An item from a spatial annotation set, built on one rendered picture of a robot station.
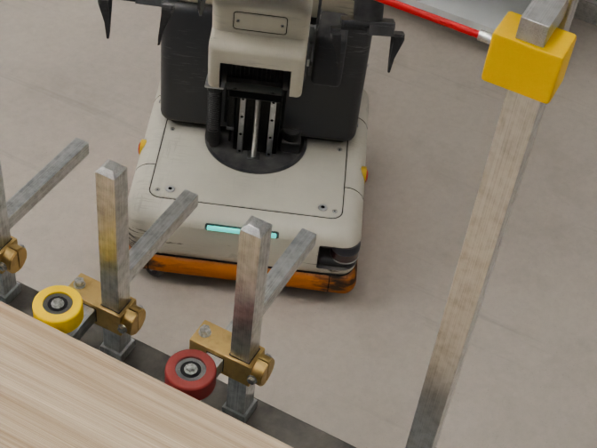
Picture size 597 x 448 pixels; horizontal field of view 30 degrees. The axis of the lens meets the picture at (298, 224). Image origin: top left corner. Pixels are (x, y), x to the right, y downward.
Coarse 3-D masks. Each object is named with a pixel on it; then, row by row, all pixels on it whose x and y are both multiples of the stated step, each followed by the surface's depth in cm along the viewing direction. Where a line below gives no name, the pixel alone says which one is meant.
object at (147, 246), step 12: (192, 192) 212; (180, 204) 209; (192, 204) 211; (168, 216) 207; (180, 216) 208; (156, 228) 204; (168, 228) 205; (144, 240) 202; (156, 240) 202; (132, 252) 200; (144, 252) 200; (132, 264) 198; (144, 264) 201; (132, 276) 199; (84, 312) 189; (84, 324) 188; (72, 336) 185
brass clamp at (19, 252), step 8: (16, 240) 197; (8, 248) 195; (16, 248) 195; (24, 248) 197; (0, 256) 194; (8, 256) 194; (16, 256) 195; (24, 256) 198; (0, 264) 195; (8, 264) 194; (16, 264) 196; (0, 272) 197
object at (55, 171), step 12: (72, 144) 217; (84, 144) 217; (60, 156) 214; (72, 156) 214; (84, 156) 219; (48, 168) 212; (60, 168) 212; (72, 168) 216; (36, 180) 209; (48, 180) 209; (60, 180) 214; (24, 192) 206; (36, 192) 207; (48, 192) 211; (12, 204) 204; (24, 204) 205; (12, 216) 203
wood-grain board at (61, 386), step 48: (0, 336) 174; (48, 336) 175; (0, 384) 168; (48, 384) 168; (96, 384) 169; (144, 384) 170; (0, 432) 162; (48, 432) 162; (96, 432) 163; (144, 432) 164; (192, 432) 165; (240, 432) 166
